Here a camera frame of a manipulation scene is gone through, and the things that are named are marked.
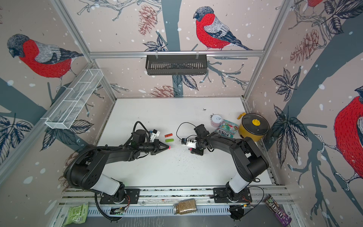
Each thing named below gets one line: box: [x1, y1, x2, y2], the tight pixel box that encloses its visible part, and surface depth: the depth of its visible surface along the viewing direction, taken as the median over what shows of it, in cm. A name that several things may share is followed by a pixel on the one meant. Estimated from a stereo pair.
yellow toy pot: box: [237, 112, 270, 142], surface depth 90 cm
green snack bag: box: [62, 201, 89, 227], surface depth 70 cm
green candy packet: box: [214, 119, 239, 139], surface depth 100 cm
